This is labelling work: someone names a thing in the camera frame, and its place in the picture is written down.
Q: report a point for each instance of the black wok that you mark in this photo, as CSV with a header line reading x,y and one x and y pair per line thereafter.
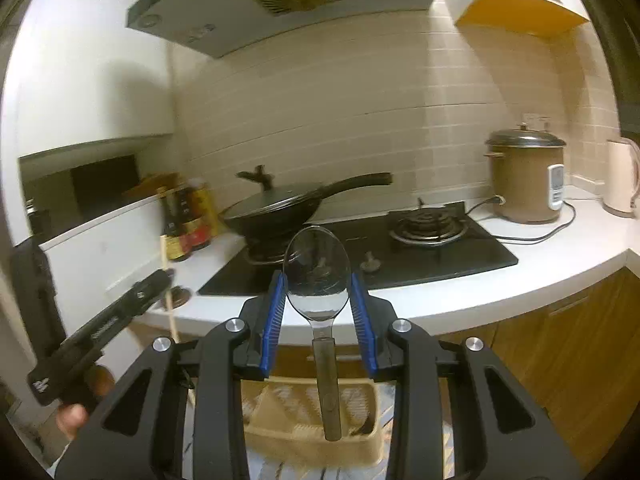
x,y
280,217

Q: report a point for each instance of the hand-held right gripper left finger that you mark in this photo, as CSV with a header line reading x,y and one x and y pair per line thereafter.
x,y
272,327

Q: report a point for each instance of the brown rice cooker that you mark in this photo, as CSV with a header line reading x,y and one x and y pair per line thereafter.
x,y
522,180

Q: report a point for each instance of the cream electric kettle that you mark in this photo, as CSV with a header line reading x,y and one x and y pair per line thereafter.
x,y
620,175

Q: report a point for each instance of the person's left hand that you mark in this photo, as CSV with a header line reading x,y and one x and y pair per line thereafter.
x,y
72,417

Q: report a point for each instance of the glass wok lid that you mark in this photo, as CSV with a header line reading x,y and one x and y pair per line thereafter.
x,y
270,200

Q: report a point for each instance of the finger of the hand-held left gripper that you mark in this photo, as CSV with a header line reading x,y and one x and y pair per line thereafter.
x,y
142,292

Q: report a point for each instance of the yellow plastic utensil basket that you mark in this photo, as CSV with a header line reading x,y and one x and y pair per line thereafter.
x,y
295,410

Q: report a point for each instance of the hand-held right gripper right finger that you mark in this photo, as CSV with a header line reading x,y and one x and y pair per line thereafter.
x,y
362,327

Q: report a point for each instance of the tall dark sauce bottle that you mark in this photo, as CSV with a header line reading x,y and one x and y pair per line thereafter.
x,y
177,230

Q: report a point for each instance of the black gas stove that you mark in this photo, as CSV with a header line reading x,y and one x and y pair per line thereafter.
x,y
450,255

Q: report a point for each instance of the wooden base cabinet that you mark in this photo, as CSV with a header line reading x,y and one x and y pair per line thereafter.
x,y
565,360

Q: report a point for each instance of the grey range hood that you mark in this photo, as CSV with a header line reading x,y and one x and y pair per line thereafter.
x,y
280,5

